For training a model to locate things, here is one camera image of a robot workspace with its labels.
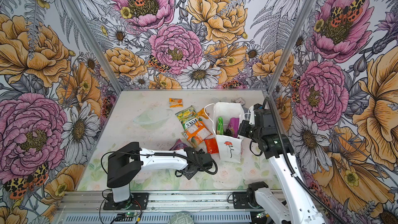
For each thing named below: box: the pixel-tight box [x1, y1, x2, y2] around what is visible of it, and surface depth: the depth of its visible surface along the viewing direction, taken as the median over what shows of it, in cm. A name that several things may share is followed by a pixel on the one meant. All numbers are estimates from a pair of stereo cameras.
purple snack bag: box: [223, 117, 240, 139], surface depth 87 cm
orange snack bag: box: [181, 120, 213, 148], surface depth 96 cm
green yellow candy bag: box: [175, 105, 203, 131], surface depth 104 cm
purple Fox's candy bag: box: [168, 138, 189, 151], surface depth 91 cm
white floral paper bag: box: [212, 101, 245, 164], surface depth 82 cm
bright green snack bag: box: [217, 116, 224, 135], surface depth 83 cm
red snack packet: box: [203, 137, 219, 154], surface depth 95 cm
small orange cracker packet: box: [168, 97, 184, 108], surface depth 114 cm
